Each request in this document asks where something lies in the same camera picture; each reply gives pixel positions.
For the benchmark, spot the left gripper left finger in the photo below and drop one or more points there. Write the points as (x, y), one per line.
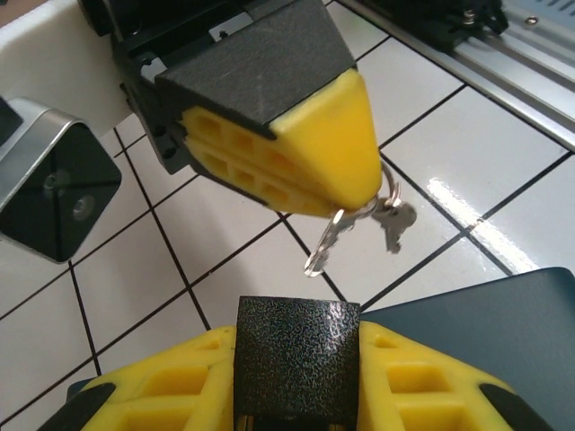
(170, 390)

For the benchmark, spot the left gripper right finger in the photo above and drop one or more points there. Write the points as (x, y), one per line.
(427, 395)

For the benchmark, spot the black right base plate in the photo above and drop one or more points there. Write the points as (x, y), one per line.
(453, 18)

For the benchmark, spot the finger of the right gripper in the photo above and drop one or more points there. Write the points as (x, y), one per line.
(233, 173)
(269, 76)

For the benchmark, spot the teal starry night tin box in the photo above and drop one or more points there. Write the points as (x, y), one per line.
(494, 323)

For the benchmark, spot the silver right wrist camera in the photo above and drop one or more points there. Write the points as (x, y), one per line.
(54, 188)

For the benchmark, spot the black textured padlock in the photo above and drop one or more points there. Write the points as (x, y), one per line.
(296, 359)

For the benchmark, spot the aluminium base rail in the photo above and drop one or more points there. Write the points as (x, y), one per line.
(516, 76)

